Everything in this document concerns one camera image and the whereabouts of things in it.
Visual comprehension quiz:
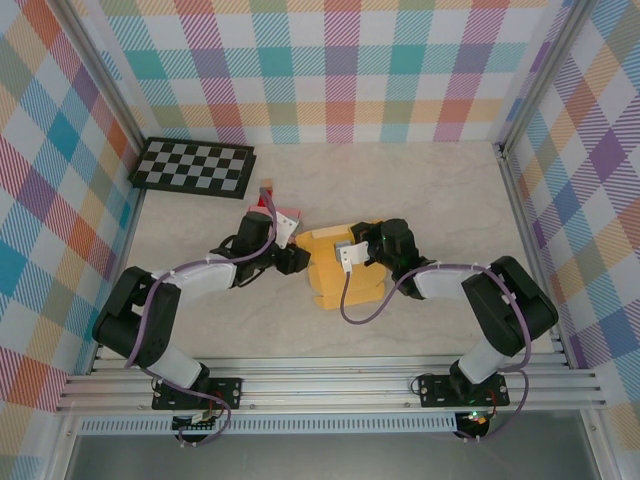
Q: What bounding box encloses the yellow paper box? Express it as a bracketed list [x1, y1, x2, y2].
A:
[294, 219, 390, 312]

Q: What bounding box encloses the pink paper box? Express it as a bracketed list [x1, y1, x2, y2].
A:
[247, 197, 305, 236]

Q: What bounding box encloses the black grey checkerboard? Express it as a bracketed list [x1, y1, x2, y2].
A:
[127, 136, 259, 201]

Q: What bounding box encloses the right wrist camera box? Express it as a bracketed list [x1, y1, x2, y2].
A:
[332, 240, 372, 275]

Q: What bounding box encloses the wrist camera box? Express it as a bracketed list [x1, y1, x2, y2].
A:
[332, 240, 372, 275]
[272, 213, 300, 250]

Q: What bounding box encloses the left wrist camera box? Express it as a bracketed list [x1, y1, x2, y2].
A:
[272, 213, 300, 250]

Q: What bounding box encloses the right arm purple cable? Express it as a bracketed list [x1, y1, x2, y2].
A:
[339, 262, 531, 444]

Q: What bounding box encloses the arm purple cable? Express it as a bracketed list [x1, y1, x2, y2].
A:
[124, 192, 282, 447]
[339, 262, 531, 444]

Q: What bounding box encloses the aluminium rail frame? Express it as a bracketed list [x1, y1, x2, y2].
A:
[53, 352, 609, 415]

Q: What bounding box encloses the aluminium side rail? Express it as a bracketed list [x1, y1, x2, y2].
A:
[494, 143, 574, 369]

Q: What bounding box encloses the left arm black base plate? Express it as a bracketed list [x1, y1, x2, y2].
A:
[152, 377, 244, 411]

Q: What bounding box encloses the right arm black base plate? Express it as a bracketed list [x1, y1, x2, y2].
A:
[417, 374, 511, 409]

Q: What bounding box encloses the slotted cable duct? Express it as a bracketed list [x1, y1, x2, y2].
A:
[77, 418, 459, 435]

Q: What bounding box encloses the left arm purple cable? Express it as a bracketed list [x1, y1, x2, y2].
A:
[124, 192, 282, 447]

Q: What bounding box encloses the aluminium corner post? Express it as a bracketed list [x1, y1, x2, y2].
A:
[52, 0, 151, 154]
[494, 0, 601, 156]

